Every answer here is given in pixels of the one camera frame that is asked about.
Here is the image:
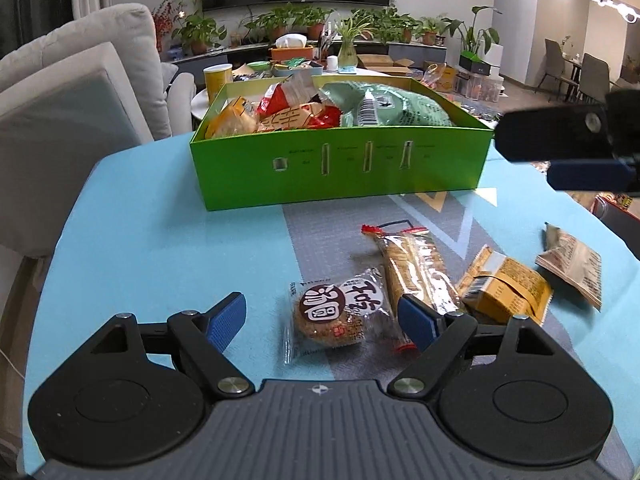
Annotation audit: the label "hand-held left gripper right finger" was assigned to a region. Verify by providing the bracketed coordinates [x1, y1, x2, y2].
[387, 294, 557, 402]

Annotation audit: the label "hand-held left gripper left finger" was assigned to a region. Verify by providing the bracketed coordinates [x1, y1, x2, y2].
[89, 291, 255, 402]

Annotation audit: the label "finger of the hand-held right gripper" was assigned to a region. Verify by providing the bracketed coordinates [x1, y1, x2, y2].
[494, 89, 640, 162]
[546, 157, 640, 192]

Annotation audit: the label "long biscuit packet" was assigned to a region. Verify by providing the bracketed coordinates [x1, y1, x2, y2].
[361, 224, 468, 353]

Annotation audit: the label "round cake packet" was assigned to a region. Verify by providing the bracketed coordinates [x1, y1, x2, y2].
[282, 267, 403, 365]

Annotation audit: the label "green snack packet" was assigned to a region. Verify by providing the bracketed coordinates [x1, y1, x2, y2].
[320, 80, 453, 128]

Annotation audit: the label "green cardboard box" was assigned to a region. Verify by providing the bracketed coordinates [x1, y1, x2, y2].
[189, 77, 496, 212]

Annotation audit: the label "orange snack packet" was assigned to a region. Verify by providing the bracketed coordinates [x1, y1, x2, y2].
[204, 97, 261, 140]

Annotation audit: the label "red patterned snack packet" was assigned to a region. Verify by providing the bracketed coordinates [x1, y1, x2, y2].
[592, 192, 640, 217]

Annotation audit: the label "grey dining chair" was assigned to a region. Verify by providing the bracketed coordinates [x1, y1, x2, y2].
[577, 53, 613, 106]
[537, 38, 576, 103]

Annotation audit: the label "clear storage containers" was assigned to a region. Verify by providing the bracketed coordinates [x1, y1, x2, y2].
[457, 71, 503, 102]

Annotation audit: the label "beige snack packet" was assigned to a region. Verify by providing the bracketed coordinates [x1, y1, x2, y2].
[535, 222, 603, 311]

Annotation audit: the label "white air purifier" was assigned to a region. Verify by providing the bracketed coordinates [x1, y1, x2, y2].
[482, 45, 506, 78]

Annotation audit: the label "yellow snack packet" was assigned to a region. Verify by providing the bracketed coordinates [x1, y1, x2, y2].
[457, 245, 555, 325]

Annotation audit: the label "black and green box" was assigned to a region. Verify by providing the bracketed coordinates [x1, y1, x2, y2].
[459, 50, 488, 73]

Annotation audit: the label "tall broad-leaf plant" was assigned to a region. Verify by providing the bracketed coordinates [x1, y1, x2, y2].
[442, 5, 501, 56]

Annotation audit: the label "ceiling lamp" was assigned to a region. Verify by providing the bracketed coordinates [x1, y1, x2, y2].
[590, 0, 640, 23]

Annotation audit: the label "grey television console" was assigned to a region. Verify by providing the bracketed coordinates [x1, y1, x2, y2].
[160, 40, 448, 78]

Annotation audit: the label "small potted plant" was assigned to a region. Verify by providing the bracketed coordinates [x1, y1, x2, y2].
[417, 15, 451, 46]

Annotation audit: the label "open cardboard box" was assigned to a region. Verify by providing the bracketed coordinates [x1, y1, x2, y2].
[357, 54, 416, 77]

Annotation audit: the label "leafy potted plant cluster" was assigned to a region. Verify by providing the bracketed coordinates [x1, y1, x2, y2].
[350, 7, 421, 43]

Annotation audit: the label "glass vase with plant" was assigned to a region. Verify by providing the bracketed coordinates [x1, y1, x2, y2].
[332, 15, 376, 70]

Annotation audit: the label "yellow cylindrical can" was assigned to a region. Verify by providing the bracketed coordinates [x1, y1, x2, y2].
[203, 63, 233, 106]

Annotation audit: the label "blue plastic basket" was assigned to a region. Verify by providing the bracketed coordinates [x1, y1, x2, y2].
[270, 57, 326, 78]

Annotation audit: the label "grey sofa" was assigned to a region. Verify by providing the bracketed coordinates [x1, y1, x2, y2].
[0, 2, 197, 261]

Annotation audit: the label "orange tissue box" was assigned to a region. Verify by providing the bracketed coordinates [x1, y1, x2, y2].
[270, 34, 315, 63]

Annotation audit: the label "row of potted plants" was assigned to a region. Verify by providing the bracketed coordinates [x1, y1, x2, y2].
[242, 5, 336, 43]

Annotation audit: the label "bushy potted plant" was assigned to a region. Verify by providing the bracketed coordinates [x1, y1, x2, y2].
[172, 15, 226, 56]

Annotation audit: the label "red berry plant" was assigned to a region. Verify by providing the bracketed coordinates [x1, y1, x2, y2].
[150, 0, 183, 53]

